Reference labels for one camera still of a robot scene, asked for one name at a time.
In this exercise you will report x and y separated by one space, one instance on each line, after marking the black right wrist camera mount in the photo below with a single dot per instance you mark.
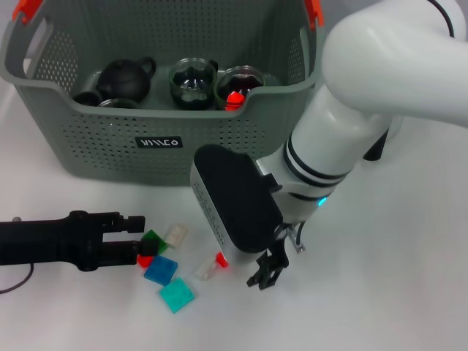
237 204

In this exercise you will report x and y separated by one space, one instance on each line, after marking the bright red sloped brick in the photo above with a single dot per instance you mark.
234 100

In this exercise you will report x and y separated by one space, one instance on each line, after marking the white toy brick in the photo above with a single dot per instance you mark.
177 234
204 270

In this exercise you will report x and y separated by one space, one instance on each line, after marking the small black clay cup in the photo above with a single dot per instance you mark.
87 98

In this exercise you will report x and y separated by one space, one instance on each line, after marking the grey-green perforated storage bin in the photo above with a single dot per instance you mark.
146 157

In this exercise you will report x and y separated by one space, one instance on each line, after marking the small red toy brick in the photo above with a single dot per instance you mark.
145 260
221 260

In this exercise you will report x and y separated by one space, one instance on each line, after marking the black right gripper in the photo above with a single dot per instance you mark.
276 256

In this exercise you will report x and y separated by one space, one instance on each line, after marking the glass teacup with black holder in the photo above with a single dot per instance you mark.
192 84
241 78
117 103

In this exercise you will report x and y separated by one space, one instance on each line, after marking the blue toy brick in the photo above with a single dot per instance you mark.
161 270

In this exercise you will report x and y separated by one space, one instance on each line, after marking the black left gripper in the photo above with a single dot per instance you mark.
44 241

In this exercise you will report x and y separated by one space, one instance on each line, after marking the teal square toy brick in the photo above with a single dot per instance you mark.
176 295

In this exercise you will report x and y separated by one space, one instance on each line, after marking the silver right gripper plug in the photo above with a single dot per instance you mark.
295 243

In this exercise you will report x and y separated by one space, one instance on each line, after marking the green flat toy brick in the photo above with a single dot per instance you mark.
161 241

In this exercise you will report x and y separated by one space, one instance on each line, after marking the black clay teapot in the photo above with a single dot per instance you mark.
122 82

